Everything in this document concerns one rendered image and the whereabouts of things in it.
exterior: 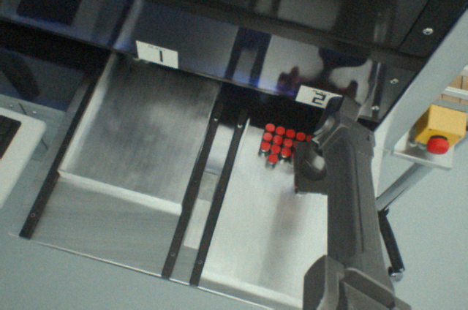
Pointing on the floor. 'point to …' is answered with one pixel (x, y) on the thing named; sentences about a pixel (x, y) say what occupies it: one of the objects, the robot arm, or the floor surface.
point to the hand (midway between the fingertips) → (304, 183)
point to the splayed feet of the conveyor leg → (395, 271)
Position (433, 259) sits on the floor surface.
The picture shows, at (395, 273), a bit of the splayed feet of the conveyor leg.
